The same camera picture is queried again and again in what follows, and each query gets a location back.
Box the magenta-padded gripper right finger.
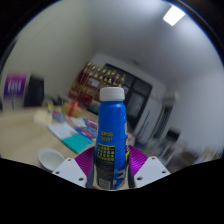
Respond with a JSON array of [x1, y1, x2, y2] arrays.
[[127, 144, 172, 188]]

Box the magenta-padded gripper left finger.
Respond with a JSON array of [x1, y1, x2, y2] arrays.
[[51, 145, 96, 189]]

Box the blue white-capped drink bottle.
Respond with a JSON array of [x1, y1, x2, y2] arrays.
[[93, 86, 131, 191]]

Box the dark mug with print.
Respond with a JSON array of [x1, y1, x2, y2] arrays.
[[37, 147, 66, 173]]

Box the teal book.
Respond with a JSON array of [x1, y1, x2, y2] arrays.
[[61, 133, 95, 154]]

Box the white book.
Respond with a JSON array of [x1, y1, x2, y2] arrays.
[[47, 121, 79, 140]]

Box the blue book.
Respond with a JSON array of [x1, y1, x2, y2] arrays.
[[76, 126, 98, 139]]

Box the cream book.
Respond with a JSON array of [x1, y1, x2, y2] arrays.
[[33, 109, 53, 126]]

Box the yellow red-ribboned gift box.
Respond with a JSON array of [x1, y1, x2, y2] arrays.
[[61, 100, 83, 118]]

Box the black-framed glass doors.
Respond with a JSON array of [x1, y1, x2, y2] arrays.
[[99, 63, 153, 128]]

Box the wooden shelf unit with trophies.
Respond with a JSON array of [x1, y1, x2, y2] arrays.
[[68, 61, 127, 108]]

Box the black office chair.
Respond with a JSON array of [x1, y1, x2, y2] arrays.
[[23, 75, 46, 108]]

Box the purple sign board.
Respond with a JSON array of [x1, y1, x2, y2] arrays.
[[3, 72, 28, 99]]

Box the ceiling light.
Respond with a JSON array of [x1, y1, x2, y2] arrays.
[[162, 4, 186, 27]]

